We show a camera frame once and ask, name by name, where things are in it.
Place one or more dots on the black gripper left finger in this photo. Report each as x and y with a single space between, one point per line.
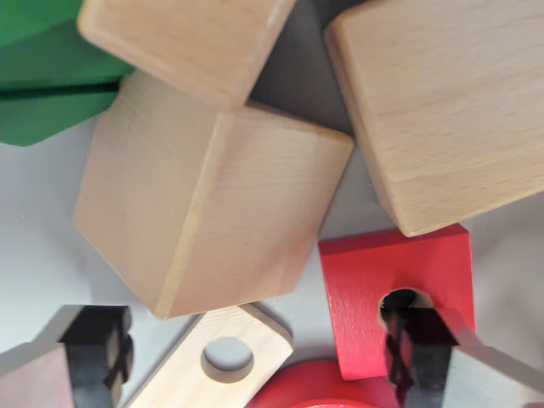
51 374

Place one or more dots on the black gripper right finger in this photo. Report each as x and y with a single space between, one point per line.
459 374

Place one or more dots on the wooden strip with holes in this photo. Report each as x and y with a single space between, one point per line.
178 374

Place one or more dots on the red cube with hole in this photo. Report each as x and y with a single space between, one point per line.
361 276

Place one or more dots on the red wooden wheel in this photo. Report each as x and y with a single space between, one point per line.
319 387

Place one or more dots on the natural wooden block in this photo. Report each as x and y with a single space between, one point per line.
191 42
212 204
446 119

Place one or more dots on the small green wooden block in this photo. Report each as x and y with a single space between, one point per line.
42 64

